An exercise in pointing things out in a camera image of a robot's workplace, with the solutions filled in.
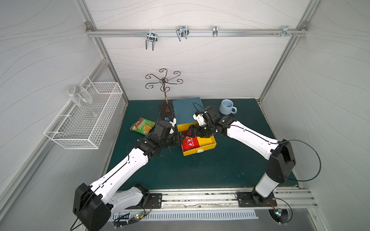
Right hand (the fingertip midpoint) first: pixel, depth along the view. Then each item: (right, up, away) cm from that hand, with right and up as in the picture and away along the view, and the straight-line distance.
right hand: (190, 134), depth 80 cm
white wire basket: (-50, +5, -13) cm, 52 cm away
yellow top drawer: (+8, -4, -3) cm, 10 cm away
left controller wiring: (-31, -39, -11) cm, 51 cm away
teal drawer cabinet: (-4, +14, +6) cm, 16 cm away
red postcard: (0, -5, 0) cm, 5 cm away
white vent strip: (-3, -39, -10) cm, 41 cm away
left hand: (-4, -1, -4) cm, 5 cm away
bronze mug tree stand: (-19, +16, +30) cm, 39 cm away
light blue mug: (+28, +16, +29) cm, 44 cm away
